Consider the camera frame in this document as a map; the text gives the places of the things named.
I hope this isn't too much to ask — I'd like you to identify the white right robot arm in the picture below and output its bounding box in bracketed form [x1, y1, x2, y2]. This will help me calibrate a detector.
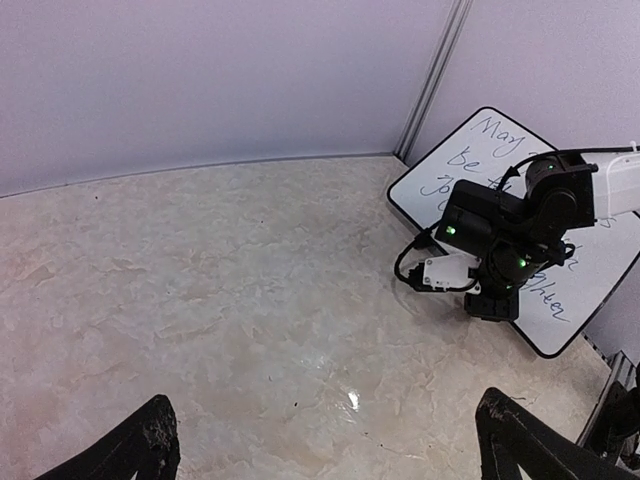
[436, 147, 639, 479]

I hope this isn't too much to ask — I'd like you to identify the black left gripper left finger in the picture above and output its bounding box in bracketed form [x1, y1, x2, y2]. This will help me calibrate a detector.
[40, 394, 180, 479]

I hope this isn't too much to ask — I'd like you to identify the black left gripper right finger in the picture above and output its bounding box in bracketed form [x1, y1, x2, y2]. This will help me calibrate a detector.
[475, 387, 639, 479]

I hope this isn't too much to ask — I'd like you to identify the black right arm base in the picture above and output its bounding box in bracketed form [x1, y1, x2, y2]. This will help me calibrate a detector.
[582, 362, 640, 466]

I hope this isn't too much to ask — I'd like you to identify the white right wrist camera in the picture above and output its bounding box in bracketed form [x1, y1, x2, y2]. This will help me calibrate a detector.
[409, 253, 481, 295]

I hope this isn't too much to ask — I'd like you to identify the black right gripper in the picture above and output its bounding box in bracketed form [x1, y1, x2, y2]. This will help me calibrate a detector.
[435, 180, 520, 322]

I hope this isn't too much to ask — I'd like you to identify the aluminium corner post right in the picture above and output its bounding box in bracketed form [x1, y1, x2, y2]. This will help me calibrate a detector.
[393, 0, 474, 164]

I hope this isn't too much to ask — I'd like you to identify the black right camera cable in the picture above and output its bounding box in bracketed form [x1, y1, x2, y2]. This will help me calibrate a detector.
[393, 227, 436, 291]

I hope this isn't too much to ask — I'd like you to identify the white whiteboard with black frame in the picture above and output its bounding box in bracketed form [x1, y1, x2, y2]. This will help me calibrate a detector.
[388, 107, 639, 359]

